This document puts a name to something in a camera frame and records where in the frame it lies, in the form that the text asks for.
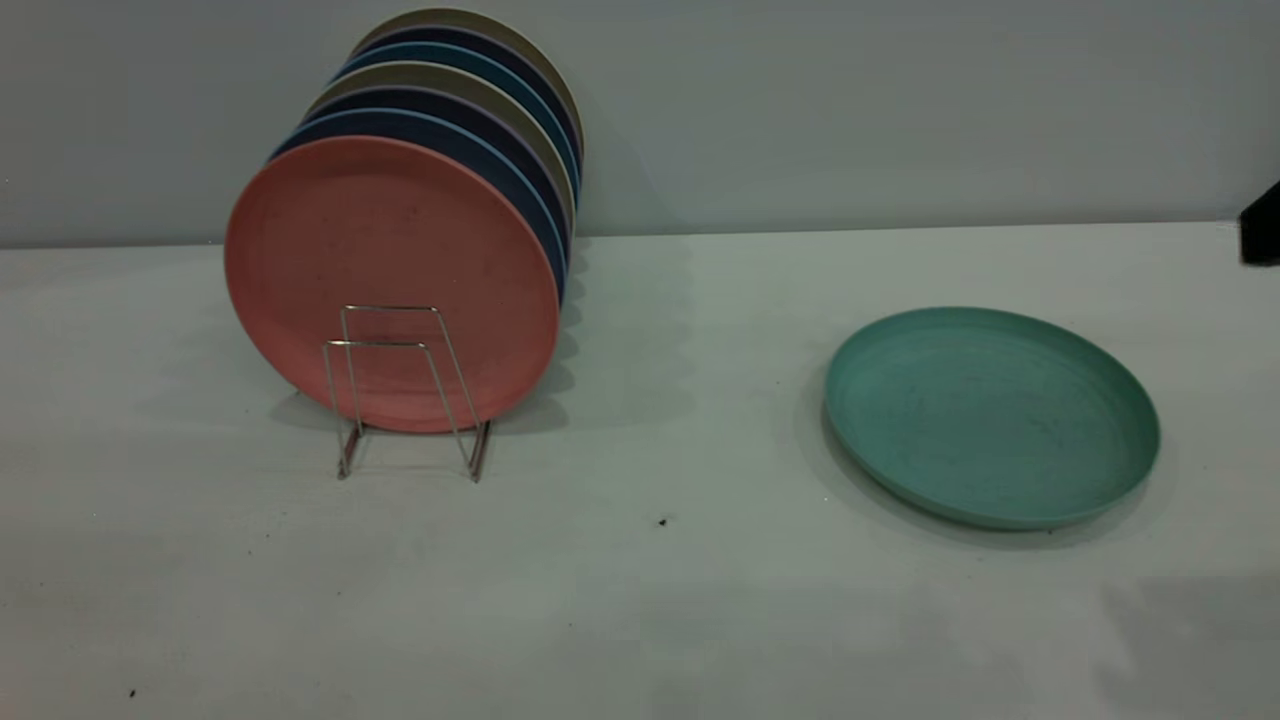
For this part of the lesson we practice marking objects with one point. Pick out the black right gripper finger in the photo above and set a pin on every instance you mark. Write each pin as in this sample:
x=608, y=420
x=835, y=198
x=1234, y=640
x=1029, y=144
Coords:
x=1265, y=225

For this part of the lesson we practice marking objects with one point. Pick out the green round plate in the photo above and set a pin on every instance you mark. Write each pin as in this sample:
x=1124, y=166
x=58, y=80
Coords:
x=990, y=410

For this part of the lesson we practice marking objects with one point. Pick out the teal blue round plate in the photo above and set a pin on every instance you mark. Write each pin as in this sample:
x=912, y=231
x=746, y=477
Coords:
x=470, y=55

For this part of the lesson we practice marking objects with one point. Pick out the purple round plate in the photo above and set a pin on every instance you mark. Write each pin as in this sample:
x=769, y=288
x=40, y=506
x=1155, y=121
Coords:
x=440, y=100
x=470, y=35

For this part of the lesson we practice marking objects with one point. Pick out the navy plate light blue rim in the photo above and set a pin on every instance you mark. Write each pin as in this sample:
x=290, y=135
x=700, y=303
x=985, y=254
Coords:
x=440, y=135

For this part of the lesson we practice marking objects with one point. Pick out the beige round plate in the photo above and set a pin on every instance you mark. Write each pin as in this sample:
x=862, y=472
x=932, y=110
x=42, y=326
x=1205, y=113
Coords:
x=460, y=15
x=430, y=72

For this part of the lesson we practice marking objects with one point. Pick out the pink round plate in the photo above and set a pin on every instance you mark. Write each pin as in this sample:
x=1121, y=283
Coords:
x=380, y=250

